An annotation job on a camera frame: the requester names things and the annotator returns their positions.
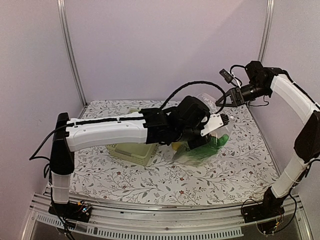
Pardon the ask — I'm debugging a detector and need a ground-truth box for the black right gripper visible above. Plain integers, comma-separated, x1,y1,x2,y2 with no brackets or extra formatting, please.
216,81,271,107

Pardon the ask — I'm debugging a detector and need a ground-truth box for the yellow lemon toy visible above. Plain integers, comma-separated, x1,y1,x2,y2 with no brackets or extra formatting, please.
171,142,183,152

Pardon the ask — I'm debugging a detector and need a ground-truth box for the clear zip top bag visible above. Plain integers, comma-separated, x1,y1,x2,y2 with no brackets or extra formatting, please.
185,93,235,165

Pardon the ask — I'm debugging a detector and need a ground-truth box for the green bok choy toy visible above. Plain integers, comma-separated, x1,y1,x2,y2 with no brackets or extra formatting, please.
172,134,229,167

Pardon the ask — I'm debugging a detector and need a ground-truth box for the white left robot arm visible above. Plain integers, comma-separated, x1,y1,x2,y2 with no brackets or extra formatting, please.
49,96,219,217

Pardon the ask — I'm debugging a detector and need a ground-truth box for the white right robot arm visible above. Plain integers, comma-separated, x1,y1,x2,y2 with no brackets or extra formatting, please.
215,61,320,218

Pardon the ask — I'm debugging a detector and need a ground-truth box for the beige perforated plastic basket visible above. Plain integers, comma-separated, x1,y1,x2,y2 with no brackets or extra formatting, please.
106,143,158,166

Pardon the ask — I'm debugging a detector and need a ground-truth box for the floral patterned tablecloth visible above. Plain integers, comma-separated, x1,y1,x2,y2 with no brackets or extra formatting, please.
69,106,278,206

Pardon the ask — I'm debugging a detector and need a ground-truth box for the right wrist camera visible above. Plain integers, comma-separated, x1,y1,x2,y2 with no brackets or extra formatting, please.
219,68,242,87

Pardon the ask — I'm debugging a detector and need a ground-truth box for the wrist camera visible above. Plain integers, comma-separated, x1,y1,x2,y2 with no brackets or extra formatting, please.
200,113,230,137
219,68,242,87

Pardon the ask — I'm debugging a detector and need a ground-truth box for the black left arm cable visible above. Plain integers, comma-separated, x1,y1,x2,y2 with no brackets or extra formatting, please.
159,81,227,113

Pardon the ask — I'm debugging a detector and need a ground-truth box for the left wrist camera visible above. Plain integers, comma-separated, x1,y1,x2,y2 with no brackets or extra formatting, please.
200,113,230,137

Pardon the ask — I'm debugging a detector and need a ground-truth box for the aluminium front rail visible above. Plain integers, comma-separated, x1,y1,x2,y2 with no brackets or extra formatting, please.
21,192,315,240

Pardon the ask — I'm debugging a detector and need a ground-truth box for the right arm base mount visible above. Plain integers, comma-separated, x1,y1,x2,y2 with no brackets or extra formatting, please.
240,198,285,223

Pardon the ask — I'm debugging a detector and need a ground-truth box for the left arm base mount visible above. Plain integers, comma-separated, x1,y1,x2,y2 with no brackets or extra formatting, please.
48,200,93,223

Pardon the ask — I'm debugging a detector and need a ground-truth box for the left aluminium frame post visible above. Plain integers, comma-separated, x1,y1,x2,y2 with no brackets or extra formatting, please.
56,0,88,108

